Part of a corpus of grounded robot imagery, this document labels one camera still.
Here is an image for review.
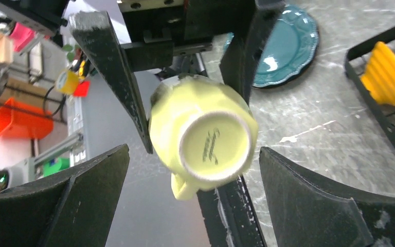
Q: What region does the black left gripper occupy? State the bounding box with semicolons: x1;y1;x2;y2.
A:
68;0;284;154

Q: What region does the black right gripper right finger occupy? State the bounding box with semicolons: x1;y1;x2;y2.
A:
259;147;395;246

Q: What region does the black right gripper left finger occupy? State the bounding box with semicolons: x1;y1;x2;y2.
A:
0;145;130;246

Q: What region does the pale yellow mug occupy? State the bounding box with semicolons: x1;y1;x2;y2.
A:
149;74;258;200

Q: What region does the yellow ribbed bowl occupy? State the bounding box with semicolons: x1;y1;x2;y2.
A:
360;41;395;106

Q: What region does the teal scalloped plate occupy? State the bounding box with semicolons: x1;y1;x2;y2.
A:
223;4;320;90

